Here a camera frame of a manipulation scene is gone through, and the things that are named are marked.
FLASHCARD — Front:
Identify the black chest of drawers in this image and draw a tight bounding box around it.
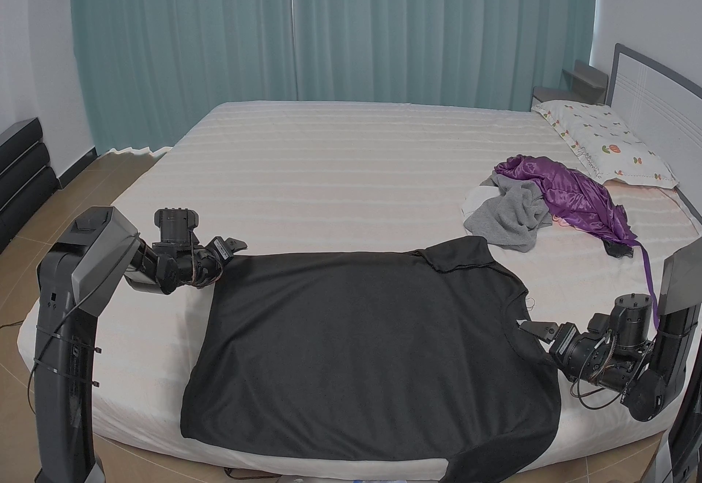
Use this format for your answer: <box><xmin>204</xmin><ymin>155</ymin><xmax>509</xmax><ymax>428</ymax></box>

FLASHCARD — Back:
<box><xmin>0</xmin><ymin>118</ymin><xmax>58</xmax><ymax>254</ymax></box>

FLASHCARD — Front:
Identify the black T-shirt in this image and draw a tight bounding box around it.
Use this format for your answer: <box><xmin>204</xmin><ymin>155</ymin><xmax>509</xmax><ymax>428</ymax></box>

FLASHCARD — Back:
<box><xmin>180</xmin><ymin>235</ymin><xmax>561</xmax><ymax>483</ymax></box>

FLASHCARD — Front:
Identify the white garment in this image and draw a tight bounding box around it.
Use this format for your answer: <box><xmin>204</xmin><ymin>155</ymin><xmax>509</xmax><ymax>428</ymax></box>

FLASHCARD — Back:
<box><xmin>463</xmin><ymin>187</ymin><xmax>497</xmax><ymax>221</ymax></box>

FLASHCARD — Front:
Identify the purple satin garment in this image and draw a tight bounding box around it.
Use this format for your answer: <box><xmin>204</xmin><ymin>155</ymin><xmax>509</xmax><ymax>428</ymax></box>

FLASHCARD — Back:
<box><xmin>494</xmin><ymin>154</ymin><xmax>659</xmax><ymax>331</ymax></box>

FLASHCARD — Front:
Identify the white printed pillow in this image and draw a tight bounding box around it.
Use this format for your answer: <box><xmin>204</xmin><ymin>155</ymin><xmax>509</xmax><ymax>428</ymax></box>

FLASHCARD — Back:
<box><xmin>535</xmin><ymin>99</ymin><xmax>680</xmax><ymax>190</ymax></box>

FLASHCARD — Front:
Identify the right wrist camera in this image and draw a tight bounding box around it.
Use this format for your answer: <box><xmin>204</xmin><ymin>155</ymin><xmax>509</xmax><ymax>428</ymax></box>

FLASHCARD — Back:
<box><xmin>587</xmin><ymin>312</ymin><xmax>615</xmax><ymax>340</ymax></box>

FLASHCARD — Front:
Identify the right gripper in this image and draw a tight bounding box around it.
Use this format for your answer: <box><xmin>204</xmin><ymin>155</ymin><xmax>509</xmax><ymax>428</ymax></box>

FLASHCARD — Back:
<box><xmin>517</xmin><ymin>320</ymin><xmax>611</xmax><ymax>384</ymax></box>

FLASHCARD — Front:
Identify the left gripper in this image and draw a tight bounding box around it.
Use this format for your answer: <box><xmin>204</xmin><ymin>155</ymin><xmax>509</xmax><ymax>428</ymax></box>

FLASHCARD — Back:
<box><xmin>199</xmin><ymin>235</ymin><xmax>249</xmax><ymax>273</ymax></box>

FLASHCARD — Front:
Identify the bed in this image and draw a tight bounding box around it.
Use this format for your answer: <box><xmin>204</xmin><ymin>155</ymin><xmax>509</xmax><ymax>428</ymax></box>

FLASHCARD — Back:
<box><xmin>16</xmin><ymin>43</ymin><xmax>702</xmax><ymax>476</ymax></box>

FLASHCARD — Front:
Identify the grey bedside table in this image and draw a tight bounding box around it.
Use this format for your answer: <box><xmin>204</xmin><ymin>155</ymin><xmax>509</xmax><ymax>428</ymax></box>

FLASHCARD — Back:
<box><xmin>532</xmin><ymin>60</ymin><xmax>609</xmax><ymax>111</ymax></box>

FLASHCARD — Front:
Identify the grey garment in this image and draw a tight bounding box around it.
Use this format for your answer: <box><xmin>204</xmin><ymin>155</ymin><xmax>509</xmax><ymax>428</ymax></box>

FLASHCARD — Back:
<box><xmin>463</xmin><ymin>179</ymin><xmax>552</xmax><ymax>254</ymax></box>

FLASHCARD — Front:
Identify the blue-green curtain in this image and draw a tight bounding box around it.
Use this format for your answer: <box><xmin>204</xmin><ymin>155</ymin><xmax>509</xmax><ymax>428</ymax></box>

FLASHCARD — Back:
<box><xmin>293</xmin><ymin>0</ymin><xmax>599</xmax><ymax>111</ymax></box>
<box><xmin>70</xmin><ymin>0</ymin><xmax>299</xmax><ymax>155</ymax></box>

